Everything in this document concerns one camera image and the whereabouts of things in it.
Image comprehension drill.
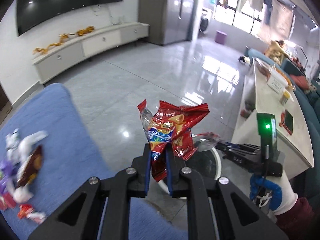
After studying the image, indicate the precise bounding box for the red chip bag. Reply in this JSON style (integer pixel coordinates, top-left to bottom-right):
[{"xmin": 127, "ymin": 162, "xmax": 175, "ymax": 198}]
[{"xmin": 137, "ymin": 100, "xmax": 209, "ymax": 182}]

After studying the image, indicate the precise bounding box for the red sleeved right forearm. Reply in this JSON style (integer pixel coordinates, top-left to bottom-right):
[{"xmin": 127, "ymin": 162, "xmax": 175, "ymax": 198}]
[{"xmin": 276, "ymin": 197, "xmax": 316, "ymax": 239}]

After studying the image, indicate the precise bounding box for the white round trash bin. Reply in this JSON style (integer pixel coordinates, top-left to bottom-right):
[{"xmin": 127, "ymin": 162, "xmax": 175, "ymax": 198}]
[{"xmin": 158, "ymin": 148, "xmax": 222, "ymax": 200}]

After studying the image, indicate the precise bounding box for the right blue white gloved hand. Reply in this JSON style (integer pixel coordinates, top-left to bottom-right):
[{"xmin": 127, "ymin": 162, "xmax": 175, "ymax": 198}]
[{"xmin": 249, "ymin": 171, "xmax": 298, "ymax": 216}]

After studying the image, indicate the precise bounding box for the white coffee table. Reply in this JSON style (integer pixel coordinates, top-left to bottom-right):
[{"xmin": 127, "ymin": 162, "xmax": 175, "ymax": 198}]
[{"xmin": 232, "ymin": 58, "xmax": 315, "ymax": 179}]

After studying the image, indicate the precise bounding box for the person in yellow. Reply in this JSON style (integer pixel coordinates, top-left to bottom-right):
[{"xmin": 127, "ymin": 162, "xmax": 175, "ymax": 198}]
[{"xmin": 264, "ymin": 40, "xmax": 290, "ymax": 66}]

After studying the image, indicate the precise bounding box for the dark brown snack bag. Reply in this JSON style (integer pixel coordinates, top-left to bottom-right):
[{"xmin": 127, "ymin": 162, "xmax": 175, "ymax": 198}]
[{"xmin": 17, "ymin": 145, "xmax": 43, "ymax": 187}]

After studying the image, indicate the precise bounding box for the white plastic bag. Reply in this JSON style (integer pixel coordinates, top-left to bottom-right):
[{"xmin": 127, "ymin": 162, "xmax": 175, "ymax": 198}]
[{"xmin": 5, "ymin": 129, "xmax": 48, "ymax": 204}]

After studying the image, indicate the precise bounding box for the small red white wrapper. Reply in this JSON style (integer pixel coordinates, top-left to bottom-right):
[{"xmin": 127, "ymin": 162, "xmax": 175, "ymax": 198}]
[{"xmin": 17, "ymin": 204, "xmax": 47, "ymax": 224}]

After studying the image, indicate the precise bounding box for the purple stool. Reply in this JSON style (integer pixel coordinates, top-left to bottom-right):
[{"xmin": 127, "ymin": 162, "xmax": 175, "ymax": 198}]
[{"xmin": 215, "ymin": 30, "xmax": 227, "ymax": 45}]

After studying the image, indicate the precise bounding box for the small purple wrapper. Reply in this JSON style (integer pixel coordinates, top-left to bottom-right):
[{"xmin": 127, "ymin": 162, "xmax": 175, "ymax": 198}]
[{"xmin": 1, "ymin": 159, "xmax": 18, "ymax": 194}]

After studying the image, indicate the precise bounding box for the white tv cabinet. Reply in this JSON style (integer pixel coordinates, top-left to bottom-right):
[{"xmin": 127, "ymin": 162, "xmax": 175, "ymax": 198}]
[{"xmin": 33, "ymin": 22, "xmax": 149, "ymax": 85}]

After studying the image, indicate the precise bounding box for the washing machine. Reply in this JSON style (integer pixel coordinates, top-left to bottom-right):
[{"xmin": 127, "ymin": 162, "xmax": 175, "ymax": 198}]
[{"xmin": 199, "ymin": 8, "xmax": 213, "ymax": 34}]

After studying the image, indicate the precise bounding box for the golden dragon ornament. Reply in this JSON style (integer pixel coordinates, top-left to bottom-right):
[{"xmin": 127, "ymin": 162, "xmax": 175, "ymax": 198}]
[{"xmin": 33, "ymin": 26, "xmax": 95, "ymax": 55}]

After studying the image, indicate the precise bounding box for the grey refrigerator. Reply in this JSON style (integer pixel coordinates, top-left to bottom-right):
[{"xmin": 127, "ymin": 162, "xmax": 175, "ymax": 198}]
[{"xmin": 138, "ymin": 0, "xmax": 198, "ymax": 46}]

